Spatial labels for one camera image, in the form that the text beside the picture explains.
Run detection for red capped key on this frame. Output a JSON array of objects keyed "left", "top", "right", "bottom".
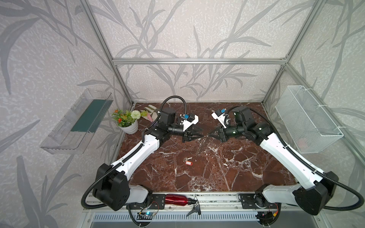
[{"left": 185, "top": 157, "right": 193, "bottom": 166}]

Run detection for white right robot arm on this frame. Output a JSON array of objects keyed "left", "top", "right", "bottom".
[{"left": 209, "top": 106, "right": 336, "bottom": 215}]

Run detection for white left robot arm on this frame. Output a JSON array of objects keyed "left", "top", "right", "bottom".
[{"left": 81, "top": 108, "right": 202, "bottom": 211}]

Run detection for beige and grey garden glove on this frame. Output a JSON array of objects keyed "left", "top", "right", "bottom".
[{"left": 140, "top": 104, "right": 158, "bottom": 122}]

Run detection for white ribbed plant pot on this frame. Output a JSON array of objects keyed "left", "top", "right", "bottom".
[{"left": 120, "top": 120, "right": 138, "bottom": 135}]

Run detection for artificial green plant with flowers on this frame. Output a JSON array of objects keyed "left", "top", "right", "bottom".
[{"left": 112, "top": 110, "right": 147, "bottom": 127}]

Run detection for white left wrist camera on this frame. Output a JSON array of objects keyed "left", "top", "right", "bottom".
[{"left": 180, "top": 114, "right": 199, "bottom": 132}]

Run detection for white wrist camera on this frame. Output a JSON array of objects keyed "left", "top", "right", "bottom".
[
  {"left": 212, "top": 108, "right": 229, "bottom": 128},
  {"left": 180, "top": 114, "right": 199, "bottom": 132}
]

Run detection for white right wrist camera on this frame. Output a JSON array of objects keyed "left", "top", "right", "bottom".
[{"left": 212, "top": 108, "right": 229, "bottom": 128}]

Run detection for white wire mesh basket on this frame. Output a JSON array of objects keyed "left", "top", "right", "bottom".
[{"left": 275, "top": 85, "right": 344, "bottom": 154}]

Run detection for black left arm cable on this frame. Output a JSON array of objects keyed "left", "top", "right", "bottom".
[{"left": 80, "top": 95, "right": 188, "bottom": 210}]

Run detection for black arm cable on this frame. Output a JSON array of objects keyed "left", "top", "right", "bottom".
[
  {"left": 226, "top": 106, "right": 365, "bottom": 211},
  {"left": 80, "top": 95, "right": 188, "bottom": 210}
]

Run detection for clear plastic wall tray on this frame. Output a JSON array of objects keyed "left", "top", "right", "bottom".
[{"left": 40, "top": 89, "right": 114, "bottom": 155}]

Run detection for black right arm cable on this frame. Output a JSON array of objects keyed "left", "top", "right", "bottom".
[{"left": 226, "top": 106, "right": 365, "bottom": 211}]

